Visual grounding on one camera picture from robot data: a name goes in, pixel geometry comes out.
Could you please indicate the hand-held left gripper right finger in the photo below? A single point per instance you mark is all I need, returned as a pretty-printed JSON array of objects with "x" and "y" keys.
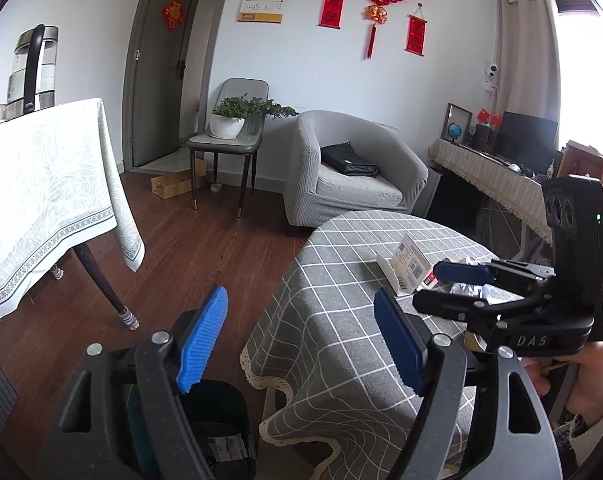
[{"x": 396, "y": 345}]

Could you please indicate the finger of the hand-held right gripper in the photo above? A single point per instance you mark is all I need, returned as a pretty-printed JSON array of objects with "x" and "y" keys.
[
  {"x": 461, "y": 272},
  {"x": 446, "y": 305}
]

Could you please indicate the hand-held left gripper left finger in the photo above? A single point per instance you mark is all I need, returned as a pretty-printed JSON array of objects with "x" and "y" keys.
[{"x": 204, "y": 340}]

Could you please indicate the foil wrapper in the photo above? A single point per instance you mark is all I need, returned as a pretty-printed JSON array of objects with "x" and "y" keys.
[{"x": 464, "y": 291}]

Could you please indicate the black trash bin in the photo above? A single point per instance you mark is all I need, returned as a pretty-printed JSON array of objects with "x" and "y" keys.
[{"x": 221, "y": 410}]

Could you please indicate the person's right hand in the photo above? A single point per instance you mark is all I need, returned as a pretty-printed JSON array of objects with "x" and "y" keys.
[{"x": 599, "y": 380}]

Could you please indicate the white paper carton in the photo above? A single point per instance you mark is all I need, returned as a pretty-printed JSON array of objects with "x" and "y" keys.
[{"x": 411, "y": 265}]

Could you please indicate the grey patterned panel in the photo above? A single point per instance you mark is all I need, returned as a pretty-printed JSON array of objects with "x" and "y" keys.
[{"x": 501, "y": 225}]

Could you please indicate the dark grey board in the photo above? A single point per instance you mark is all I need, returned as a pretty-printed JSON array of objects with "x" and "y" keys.
[{"x": 431, "y": 190}]

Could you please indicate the wooden box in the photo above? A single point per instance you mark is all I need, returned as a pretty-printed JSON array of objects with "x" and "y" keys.
[{"x": 581, "y": 160}]

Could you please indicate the side desk with fringed cloth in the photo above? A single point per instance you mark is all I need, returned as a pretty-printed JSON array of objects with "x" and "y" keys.
[{"x": 486, "y": 170}]

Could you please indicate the black table leg with sock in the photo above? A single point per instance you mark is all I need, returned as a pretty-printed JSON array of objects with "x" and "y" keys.
[
  {"x": 101, "y": 285},
  {"x": 57, "y": 271}
]

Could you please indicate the black monitor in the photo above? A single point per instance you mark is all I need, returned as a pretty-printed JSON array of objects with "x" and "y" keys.
[{"x": 526, "y": 137}]

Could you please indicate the dark brown box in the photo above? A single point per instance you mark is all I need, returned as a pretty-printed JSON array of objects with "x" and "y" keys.
[{"x": 484, "y": 136}]

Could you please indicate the small blue globe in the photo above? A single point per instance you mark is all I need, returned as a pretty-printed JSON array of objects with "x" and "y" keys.
[{"x": 454, "y": 130}]

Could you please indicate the cardboard box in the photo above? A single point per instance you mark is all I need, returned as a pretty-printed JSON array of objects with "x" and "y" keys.
[{"x": 174, "y": 187}]

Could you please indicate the small red flag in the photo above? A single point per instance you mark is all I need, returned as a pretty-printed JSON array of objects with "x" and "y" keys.
[
  {"x": 495, "y": 119},
  {"x": 483, "y": 114}
]

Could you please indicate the black bag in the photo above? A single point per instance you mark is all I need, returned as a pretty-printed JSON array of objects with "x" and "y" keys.
[{"x": 349, "y": 160}]

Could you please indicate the grey armchair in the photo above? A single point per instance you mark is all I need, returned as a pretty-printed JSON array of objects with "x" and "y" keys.
[{"x": 311, "y": 170}]

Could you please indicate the grey chair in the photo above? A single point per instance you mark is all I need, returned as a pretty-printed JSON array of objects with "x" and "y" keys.
[{"x": 221, "y": 141}]

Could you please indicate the beige curtain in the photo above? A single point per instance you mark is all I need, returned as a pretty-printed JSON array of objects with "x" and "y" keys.
[{"x": 526, "y": 60}]

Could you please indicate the potted plant in white pot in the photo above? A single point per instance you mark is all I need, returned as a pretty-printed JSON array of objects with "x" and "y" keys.
[{"x": 227, "y": 125}]

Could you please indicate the table with white cloth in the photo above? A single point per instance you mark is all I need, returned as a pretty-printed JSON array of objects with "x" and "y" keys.
[{"x": 46, "y": 185}]

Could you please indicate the grey door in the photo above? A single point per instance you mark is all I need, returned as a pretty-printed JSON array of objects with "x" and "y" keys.
[{"x": 156, "y": 85}]

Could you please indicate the red door decoration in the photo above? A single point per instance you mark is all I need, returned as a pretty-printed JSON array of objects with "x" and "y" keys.
[{"x": 174, "y": 14}]

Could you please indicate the glass electric kettle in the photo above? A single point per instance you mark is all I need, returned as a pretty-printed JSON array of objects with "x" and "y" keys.
[{"x": 31, "y": 60}]

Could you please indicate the wooden picture frame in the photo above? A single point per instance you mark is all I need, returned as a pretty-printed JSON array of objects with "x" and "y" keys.
[{"x": 456, "y": 112}]

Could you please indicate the white security camera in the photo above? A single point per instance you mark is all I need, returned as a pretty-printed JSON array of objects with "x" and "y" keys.
[{"x": 492, "y": 71}]

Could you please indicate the red wall scroll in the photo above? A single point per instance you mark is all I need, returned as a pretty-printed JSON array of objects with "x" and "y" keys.
[
  {"x": 331, "y": 7},
  {"x": 416, "y": 32}
]

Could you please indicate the wall calendar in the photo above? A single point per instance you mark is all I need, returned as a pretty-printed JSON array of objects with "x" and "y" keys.
[{"x": 261, "y": 5}]

